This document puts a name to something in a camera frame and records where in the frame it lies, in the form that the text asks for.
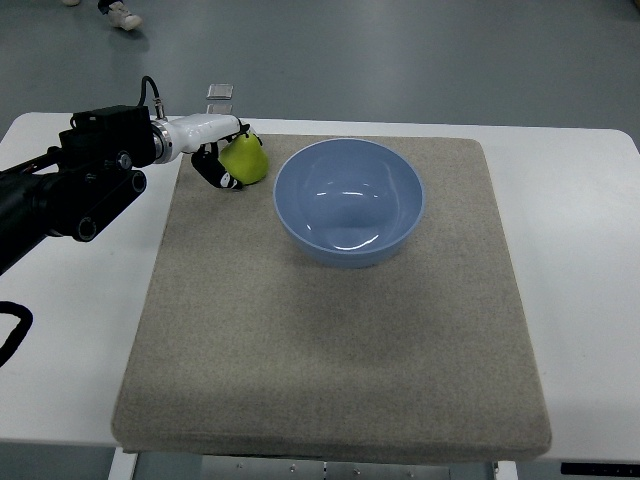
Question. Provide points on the black white robot left hand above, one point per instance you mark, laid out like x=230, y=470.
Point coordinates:
x=202, y=137

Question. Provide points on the green pear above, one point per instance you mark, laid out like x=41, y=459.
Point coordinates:
x=244, y=159

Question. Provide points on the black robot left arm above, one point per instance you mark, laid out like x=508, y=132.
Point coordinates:
x=76, y=189

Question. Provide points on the blue bowl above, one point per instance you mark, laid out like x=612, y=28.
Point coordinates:
x=347, y=202

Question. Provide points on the lower metal floor plate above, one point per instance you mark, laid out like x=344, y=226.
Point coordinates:
x=219, y=108

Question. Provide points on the metal floor plate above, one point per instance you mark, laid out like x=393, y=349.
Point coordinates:
x=219, y=108
x=220, y=91

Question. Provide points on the upper metal floor plate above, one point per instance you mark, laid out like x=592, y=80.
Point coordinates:
x=220, y=91

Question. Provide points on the white shoe of person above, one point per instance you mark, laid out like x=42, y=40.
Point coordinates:
x=119, y=16

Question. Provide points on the beige felt mat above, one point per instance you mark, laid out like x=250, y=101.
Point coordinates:
x=248, y=347

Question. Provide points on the metal table frame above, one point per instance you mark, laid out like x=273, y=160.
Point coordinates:
x=186, y=466

